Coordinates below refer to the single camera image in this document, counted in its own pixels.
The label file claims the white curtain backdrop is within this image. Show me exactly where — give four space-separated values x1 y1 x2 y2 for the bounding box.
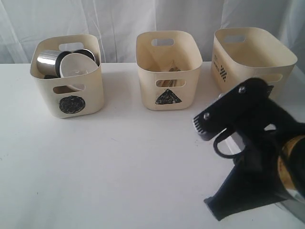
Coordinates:
0 0 305 68

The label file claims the cream bin with triangle mark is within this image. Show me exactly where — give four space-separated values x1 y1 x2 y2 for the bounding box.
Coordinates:
136 31 203 111

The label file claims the stainless steel table knife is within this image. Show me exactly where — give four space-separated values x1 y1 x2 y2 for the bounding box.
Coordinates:
156 79 177 87

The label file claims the cream bin with circle mark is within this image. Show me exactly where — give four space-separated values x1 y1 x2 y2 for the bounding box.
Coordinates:
30 34 104 118

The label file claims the dark wooden chopstick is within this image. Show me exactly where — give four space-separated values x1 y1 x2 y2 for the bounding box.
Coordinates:
168 67 181 72

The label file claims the white plastic bowl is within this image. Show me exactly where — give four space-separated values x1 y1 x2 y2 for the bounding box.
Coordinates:
60 52 100 78

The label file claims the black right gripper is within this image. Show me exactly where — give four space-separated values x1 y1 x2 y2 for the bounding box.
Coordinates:
204 100 305 221

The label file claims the stainless steel bowl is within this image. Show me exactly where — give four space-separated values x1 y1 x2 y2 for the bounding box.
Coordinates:
73 49 96 62

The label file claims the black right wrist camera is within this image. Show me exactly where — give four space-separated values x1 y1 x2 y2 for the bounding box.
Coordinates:
193 78 272 141

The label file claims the cream bin with square mark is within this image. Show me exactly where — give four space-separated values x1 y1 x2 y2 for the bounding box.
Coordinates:
211 27 298 99

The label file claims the white square plate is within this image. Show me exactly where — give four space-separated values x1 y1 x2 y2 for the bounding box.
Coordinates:
225 134 305 224

